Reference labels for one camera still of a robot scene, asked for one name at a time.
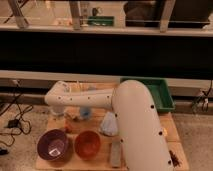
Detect orange chili pepper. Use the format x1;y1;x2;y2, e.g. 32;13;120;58
65;123;74;133

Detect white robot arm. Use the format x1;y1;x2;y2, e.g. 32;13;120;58
45;80;174;171

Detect green plastic tray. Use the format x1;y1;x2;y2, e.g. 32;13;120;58
120;77;175;113

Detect blue small cup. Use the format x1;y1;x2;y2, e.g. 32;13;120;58
79;107;92;120

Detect blue sponge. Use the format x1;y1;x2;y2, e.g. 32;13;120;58
87;87;97;91

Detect orange bowl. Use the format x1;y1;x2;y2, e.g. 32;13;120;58
74;130;101;160

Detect blue folded cloth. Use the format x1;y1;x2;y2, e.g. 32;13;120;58
99;112;118;137

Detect purple bowl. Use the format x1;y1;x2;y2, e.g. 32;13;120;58
37;129;69;161

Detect gray sharpening stone block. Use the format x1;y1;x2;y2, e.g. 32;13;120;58
110;141;121;168

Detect brown pine cone cluster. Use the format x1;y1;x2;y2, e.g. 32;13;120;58
169;150;181;167

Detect black power cables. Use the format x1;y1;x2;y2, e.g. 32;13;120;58
0;79;34;156

